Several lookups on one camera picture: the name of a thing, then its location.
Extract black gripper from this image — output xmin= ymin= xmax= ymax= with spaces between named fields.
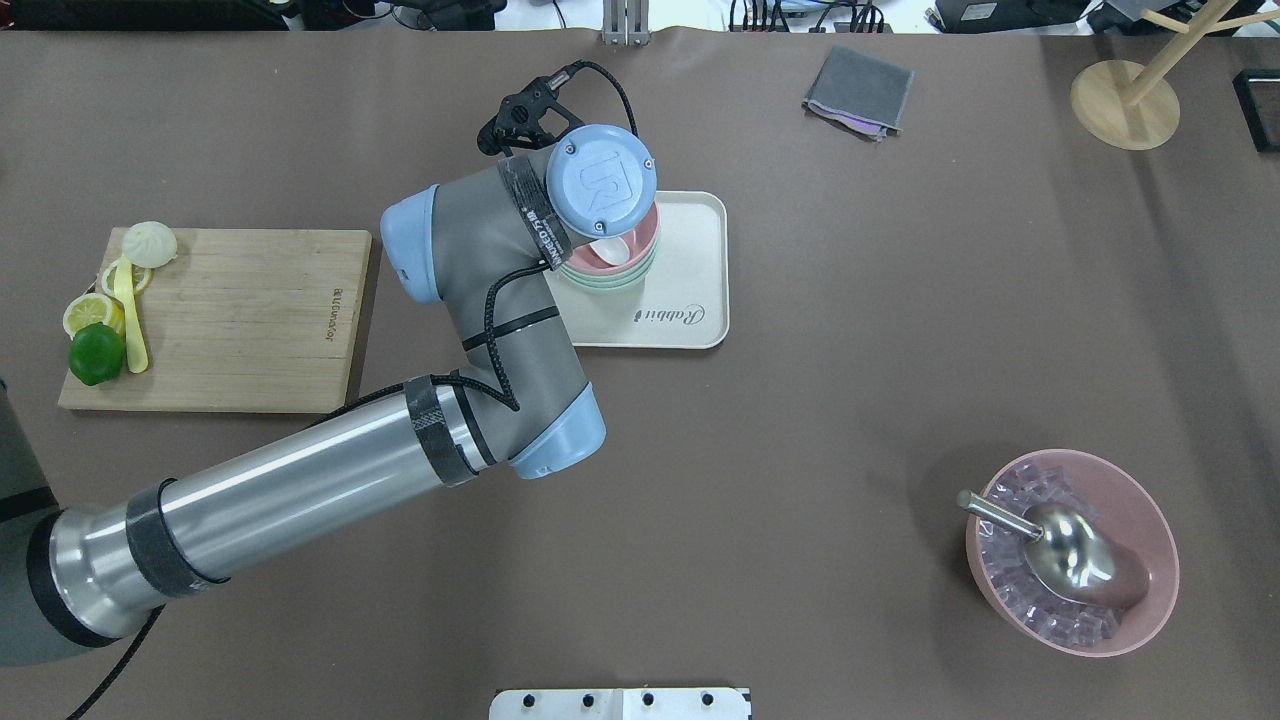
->
xmin=476 ymin=78 xmax=582 ymax=158

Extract small pink bowl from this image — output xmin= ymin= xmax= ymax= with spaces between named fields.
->
xmin=561 ymin=201 xmax=660 ymax=281

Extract white ceramic spoon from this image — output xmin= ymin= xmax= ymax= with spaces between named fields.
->
xmin=589 ymin=236 xmax=632 ymax=266

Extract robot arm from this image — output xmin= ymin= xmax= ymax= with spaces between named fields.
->
xmin=1 ymin=69 xmax=658 ymax=667

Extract large pink bowl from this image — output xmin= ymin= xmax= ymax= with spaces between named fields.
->
xmin=965 ymin=448 xmax=1181 ymax=659

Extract green stacked bowls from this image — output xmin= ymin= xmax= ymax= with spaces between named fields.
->
xmin=558 ymin=256 xmax=657 ymax=295

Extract cream rabbit tray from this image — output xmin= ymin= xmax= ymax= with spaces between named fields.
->
xmin=548 ymin=191 xmax=730 ymax=350

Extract wooden cutting board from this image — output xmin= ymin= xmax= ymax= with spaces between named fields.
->
xmin=58 ymin=228 xmax=372 ymax=414

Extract grey folded cloth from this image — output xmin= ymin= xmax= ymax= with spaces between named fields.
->
xmin=803 ymin=47 xmax=915 ymax=142

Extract white steamed bun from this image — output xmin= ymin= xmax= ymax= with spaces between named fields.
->
xmin=122 ymin=222 xmax=179 ymax=269

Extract lemon slice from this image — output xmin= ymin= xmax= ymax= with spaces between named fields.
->
xmin=95 ymin=258 xmax=154 ymax=299

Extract lemon half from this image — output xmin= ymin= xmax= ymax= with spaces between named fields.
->
xmin=61 ymin=292 xmax=125 ymax=338

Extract green lime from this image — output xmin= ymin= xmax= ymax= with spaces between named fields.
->
xmin=68 ymin=323 xmax=125 ymax=387

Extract wooden cup tree stand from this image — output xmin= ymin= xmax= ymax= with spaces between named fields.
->
xmin=1070 ymin=1 xmax=1279 ymax=151

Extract metal ice scoop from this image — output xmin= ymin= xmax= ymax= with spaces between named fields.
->
xmin=956 ymin=489 xmax=1146 ymax=609

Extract black glass rack tray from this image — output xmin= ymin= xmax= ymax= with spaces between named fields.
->
xmin=1231 ymin=69 xmax=1279 ymax=152

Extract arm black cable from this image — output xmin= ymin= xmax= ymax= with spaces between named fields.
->
xmin=548 ymin=61 xmax=641 ymax=141

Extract aluminium frame post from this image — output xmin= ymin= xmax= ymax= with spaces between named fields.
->
xmin=602 ymin=0 xmax=652 ymax=47

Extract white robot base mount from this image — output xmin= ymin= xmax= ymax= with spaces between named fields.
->
xmin=488 ymin=685 xmax=754 ymax=719

